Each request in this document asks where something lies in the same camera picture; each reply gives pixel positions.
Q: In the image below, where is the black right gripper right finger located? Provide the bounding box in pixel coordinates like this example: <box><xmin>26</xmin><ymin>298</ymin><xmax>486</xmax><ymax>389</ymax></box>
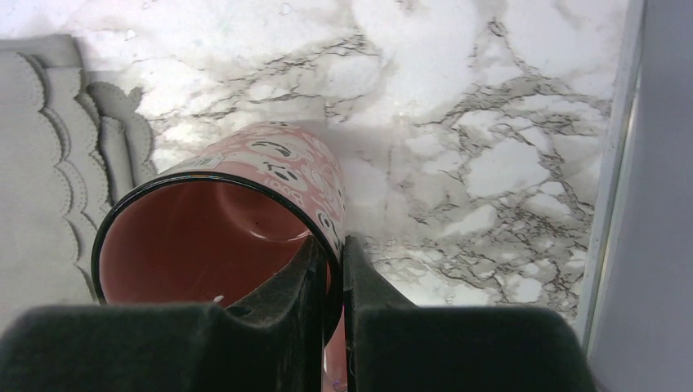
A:
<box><xmin>343</xmin><ymin>236</ymin><xmax>596</xmax><ymax>392</ymax></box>

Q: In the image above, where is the pink patterned cup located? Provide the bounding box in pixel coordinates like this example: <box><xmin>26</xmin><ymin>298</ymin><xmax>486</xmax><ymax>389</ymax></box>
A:
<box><xmin>92</xmin><ymin>121</ymin><xmax>345</xmax><ymax>390</ymax></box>

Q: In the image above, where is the grey scalloped cloth placemat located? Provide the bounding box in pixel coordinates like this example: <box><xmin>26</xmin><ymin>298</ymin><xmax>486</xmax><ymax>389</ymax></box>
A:
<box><xmin>1</xmin><ymin>35</ymin><xmax>156</xmax><ymax>327</ymax></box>

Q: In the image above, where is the aluminium table frame rail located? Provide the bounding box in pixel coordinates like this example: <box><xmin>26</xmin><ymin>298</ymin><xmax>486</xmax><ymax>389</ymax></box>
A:
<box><xmin>574</xmin><ymin>1</ymin><xmax>647</xmax><ymax>352</ymax></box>

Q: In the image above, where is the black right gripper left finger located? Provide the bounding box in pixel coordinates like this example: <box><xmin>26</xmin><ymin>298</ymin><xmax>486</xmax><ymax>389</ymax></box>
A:
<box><xmin>1</xmin><ymin>238</ymin><xmax>327</xmax><ymax>391</ymax></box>

